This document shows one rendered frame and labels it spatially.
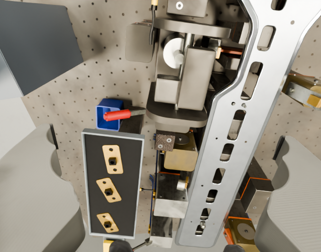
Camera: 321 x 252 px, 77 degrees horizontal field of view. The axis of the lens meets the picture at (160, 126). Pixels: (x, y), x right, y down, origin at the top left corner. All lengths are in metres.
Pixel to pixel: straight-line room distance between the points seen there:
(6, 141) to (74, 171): 1.23
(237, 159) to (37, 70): 0.65
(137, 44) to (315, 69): 0.78
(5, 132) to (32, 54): 1.71
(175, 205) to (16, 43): 0.60
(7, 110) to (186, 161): 1.80
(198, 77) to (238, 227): 0.77
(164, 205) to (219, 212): 0.30
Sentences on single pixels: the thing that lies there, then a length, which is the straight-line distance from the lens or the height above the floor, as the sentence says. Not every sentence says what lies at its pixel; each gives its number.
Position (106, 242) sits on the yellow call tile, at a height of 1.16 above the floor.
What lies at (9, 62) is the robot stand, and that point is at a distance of 0.57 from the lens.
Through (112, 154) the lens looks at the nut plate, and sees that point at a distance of 0.49.
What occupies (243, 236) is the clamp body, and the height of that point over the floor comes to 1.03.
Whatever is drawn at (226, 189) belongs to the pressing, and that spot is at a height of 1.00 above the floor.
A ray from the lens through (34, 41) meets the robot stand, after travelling 0.67.
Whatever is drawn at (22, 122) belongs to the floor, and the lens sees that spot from 2.15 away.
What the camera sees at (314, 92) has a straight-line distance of 0.62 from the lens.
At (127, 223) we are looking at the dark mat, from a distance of 0.67.
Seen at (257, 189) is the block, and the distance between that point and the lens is 0.81.
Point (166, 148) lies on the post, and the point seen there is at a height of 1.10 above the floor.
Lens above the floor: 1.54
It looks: 61 degrees down
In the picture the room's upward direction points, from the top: 178 degrees counter-clockwise
